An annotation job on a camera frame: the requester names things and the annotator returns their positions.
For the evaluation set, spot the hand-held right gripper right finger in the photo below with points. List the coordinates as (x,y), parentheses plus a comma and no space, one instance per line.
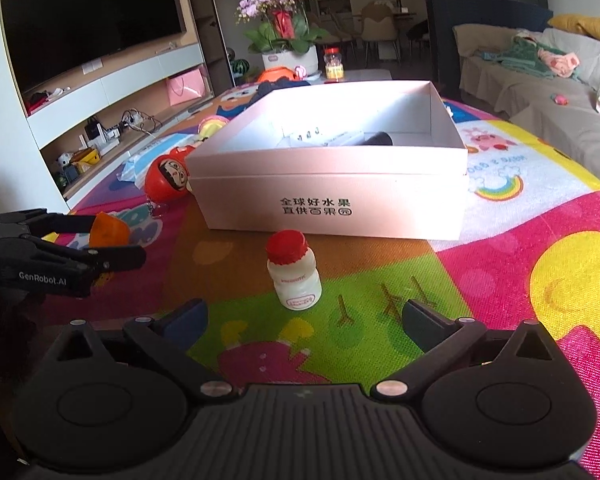
(420,319)

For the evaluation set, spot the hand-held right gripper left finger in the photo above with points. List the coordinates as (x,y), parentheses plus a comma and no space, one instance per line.
(187,319)

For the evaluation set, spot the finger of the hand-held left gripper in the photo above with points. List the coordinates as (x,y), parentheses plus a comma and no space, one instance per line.
(115,257)
(55,222)

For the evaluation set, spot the orange plastic toy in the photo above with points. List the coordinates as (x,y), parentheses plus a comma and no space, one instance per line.
(111,230)

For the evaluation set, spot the small red-capped yogurt bottle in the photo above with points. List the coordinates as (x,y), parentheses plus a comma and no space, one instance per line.
(295,280)

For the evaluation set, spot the white cardboard box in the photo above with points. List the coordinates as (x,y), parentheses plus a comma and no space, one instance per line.
(330,200)

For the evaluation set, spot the yellow toy vehicle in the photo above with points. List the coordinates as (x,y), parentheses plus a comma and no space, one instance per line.
(86,161)

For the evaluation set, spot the red daruma doll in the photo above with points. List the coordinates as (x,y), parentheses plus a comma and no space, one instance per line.
(167,177)

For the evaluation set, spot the colourful cartoon play mat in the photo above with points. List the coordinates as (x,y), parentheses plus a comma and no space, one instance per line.
(505,270)

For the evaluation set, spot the white electronic device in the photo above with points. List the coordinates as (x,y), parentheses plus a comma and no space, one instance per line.
(100,135)

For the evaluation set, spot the wet wipes pack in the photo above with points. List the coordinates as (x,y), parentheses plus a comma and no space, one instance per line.
(142,155)

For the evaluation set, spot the pink and yellow toy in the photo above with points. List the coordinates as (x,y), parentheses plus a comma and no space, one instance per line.
(212,127)

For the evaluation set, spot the white wooden tv cabinet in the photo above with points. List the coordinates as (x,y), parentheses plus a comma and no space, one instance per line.
(130,75)

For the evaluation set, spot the pink paper bag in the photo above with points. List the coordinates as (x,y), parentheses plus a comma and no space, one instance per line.
(186,89)

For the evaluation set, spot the large black television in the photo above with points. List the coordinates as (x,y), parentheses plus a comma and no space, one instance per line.
(85,15)

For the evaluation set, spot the white blister pack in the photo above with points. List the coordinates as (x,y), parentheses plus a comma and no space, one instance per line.
(310,138)

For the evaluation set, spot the watermelon ball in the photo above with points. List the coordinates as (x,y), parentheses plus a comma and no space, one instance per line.
(239,67)

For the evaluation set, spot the beige covered sofa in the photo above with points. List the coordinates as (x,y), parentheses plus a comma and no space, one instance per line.
(530,105)

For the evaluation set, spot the orange pumpkin bucket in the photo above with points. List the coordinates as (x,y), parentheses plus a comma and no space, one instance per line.
(276,75)

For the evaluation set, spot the small pink toy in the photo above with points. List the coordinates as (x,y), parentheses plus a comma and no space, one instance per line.
(561,98)

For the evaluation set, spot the red-lidded clear jar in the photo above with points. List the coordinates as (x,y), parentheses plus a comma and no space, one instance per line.
(333,65)

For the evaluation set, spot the dark blue partition cabinet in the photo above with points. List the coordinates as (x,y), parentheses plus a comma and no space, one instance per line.
(442,50)

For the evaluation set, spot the potted pink orchid plant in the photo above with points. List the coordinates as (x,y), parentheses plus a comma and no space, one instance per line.
(285,35)

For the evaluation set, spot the green clothing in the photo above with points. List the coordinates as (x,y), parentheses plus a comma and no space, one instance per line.
(522,57)

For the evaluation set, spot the beige dining chair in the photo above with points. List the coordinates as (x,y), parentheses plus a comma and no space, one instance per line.
(379,27)

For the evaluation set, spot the yellow pillow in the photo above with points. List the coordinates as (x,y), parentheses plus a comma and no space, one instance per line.
(587,27)

